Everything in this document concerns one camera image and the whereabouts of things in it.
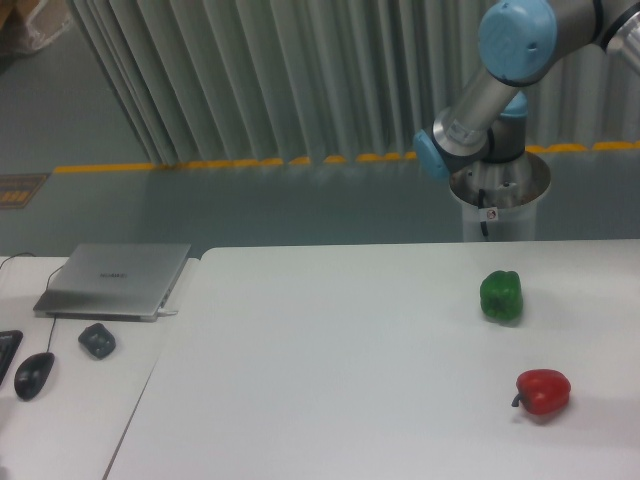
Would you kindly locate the orange floor sign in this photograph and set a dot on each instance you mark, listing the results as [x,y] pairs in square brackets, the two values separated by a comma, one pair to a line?
[18,189]

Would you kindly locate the red bell pepper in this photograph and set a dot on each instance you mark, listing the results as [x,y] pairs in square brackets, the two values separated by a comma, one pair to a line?
[542,391]

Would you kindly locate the grey pleated curtain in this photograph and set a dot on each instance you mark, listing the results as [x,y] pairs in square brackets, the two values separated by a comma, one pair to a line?
[289,81]

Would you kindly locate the black computer mouse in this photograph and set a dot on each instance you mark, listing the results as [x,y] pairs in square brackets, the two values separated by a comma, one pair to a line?
[32,375]

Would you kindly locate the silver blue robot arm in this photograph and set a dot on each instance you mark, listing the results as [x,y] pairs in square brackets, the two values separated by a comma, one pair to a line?
[519,42]

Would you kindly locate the green bell pepper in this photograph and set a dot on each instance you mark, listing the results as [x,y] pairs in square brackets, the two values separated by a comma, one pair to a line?
[501,296]

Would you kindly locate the yellow floor tape line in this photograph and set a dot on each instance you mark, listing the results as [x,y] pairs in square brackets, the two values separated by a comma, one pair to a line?
[102,168]

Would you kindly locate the clear plastic wrapped bundle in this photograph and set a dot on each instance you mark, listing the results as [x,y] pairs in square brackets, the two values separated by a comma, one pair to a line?
[27,27]

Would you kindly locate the black small controller device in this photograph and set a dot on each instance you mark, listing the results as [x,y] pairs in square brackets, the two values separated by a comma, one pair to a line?
[98,341]

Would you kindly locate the silver closed laptop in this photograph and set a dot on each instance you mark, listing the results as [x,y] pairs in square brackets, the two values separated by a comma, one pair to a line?
[120,281]

